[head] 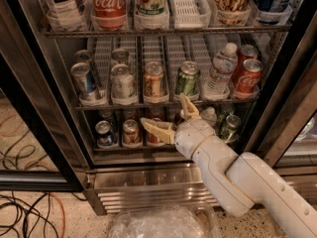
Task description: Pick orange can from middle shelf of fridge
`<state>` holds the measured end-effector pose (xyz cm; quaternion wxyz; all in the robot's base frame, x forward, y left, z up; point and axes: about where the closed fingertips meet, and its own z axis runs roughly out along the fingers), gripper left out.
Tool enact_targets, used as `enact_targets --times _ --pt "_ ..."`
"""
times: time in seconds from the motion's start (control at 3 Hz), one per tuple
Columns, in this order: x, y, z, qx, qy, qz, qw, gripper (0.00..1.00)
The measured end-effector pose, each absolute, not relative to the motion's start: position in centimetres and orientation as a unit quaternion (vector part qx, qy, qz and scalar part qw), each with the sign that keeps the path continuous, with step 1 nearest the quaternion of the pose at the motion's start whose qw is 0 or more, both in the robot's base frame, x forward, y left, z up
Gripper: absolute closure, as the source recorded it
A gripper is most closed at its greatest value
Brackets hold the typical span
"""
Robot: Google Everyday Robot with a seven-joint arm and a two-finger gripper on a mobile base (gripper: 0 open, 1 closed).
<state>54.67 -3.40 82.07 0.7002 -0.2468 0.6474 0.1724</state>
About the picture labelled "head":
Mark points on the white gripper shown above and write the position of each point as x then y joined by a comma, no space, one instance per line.
191,134

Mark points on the orange soda can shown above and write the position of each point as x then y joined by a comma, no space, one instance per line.
153,79

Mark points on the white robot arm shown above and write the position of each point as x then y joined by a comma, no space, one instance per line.
237,182

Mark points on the red copper can bottom shelf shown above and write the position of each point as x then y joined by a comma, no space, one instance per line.
153,141

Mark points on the clear water bottle bottom shelf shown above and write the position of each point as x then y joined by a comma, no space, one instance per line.
209,115

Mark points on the clear water bottle shelf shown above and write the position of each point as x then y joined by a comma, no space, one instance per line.
209,115
223,65

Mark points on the green soda can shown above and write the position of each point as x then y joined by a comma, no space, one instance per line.
187,80

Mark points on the brown can bottom shelf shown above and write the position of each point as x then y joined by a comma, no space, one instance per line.
131,132

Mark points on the green can bottom shelf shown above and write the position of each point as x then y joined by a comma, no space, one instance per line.
228,127

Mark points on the front white soda can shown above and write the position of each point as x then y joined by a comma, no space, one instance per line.
122,82

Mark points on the white soda can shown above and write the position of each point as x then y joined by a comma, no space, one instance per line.
119,56
122,82

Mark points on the clear water bottle middle shelf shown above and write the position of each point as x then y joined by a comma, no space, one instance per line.
223,65

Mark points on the blue Pepsi can bottom shelf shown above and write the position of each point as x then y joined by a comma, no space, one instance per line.
106,137

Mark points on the white tray under orange can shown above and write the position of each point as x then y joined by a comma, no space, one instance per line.
152,50

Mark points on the front red Coca-Cola can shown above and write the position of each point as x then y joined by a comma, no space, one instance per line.
249,75

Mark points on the red coca-cola can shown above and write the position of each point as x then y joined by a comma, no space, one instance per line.
245,52
249,75

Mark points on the rear white soda can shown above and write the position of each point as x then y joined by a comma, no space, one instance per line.
119,56

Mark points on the rear red Coca-Cola can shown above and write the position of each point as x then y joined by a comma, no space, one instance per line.
245,52

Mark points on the front blue silver can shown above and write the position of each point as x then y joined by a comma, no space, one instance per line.
85,81

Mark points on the blue silver can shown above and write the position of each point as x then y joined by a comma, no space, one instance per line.
85,81
87,56

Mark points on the stainless steel fridge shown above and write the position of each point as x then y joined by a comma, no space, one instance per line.
39,82

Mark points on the rear blue silver can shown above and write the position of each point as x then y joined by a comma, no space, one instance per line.
87,56

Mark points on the empty white tray top shelf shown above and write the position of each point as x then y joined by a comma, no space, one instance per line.
190,14

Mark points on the white green can top shelf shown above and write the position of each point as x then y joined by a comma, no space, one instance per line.
151,0

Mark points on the large Coca-Cola can top shelf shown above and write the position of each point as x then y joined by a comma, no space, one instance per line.
110,14

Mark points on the gold black can top shelf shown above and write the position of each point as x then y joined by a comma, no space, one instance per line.
231,12

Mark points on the white tea bottle top shelf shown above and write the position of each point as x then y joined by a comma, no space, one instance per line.
67,15

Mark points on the dark juice bottle white cap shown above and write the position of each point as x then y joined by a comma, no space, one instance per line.
177,120

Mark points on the clear plastic bin with bags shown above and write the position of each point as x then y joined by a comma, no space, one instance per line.
184,220

